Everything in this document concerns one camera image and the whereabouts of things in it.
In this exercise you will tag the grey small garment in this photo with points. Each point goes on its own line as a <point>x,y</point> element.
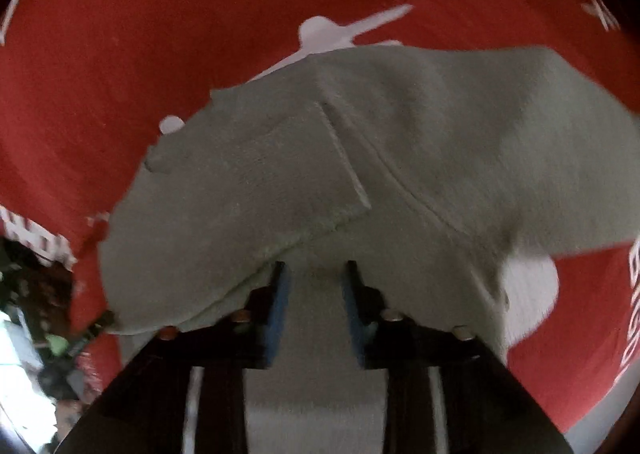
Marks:
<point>451,177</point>

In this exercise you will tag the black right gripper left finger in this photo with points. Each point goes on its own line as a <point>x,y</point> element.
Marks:
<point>248,337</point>

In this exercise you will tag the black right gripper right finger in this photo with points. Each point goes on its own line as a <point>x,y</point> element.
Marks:
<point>383,337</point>

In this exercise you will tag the red printed bed cover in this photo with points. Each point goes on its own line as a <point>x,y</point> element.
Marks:
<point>88,86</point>

